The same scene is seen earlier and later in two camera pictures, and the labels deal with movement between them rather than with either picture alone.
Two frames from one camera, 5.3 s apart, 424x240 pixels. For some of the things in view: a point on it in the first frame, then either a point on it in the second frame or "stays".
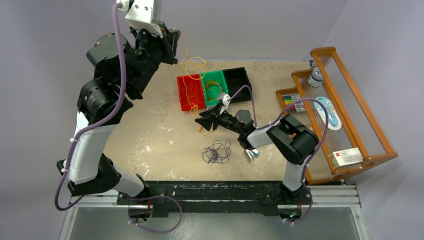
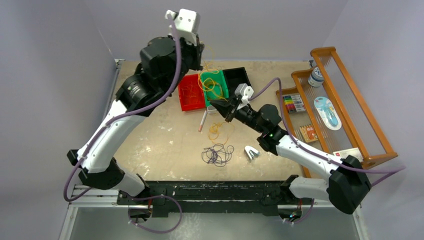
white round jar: (316, 77) stays
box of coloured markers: (298, 107) stays
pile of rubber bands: (217, 152) stays
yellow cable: (195, 68) → (223, 131)
